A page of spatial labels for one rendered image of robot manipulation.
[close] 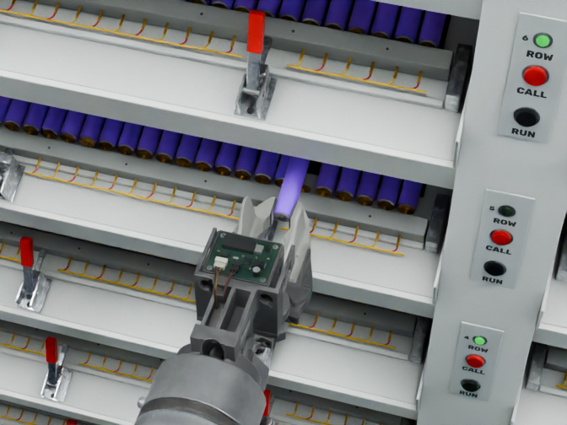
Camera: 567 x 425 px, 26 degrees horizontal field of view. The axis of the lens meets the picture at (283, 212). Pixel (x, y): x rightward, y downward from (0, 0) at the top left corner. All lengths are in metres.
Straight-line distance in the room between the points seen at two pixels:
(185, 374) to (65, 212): 0.35
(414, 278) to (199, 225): 0.22
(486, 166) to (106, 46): 0.35
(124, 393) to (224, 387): 0.62
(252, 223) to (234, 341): 0.18
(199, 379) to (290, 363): 0.41
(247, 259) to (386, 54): 0.21
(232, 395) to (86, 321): 0.48
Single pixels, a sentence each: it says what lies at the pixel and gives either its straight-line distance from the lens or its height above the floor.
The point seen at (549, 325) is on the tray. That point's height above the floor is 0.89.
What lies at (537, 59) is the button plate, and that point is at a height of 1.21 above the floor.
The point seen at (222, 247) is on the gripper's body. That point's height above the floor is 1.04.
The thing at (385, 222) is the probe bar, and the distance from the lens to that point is 1.16.
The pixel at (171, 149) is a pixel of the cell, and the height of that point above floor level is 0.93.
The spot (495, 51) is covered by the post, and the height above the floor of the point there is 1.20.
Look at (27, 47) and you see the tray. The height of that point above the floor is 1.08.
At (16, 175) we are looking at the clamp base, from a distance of 1.27.
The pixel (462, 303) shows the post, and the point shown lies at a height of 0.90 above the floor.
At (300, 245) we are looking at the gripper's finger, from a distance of 1.08.
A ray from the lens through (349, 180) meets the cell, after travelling 1.19.
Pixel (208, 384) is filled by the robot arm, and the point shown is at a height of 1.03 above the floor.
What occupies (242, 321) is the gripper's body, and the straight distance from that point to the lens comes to 0.95.
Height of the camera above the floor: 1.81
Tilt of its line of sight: 49 degrees down
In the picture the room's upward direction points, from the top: straight up
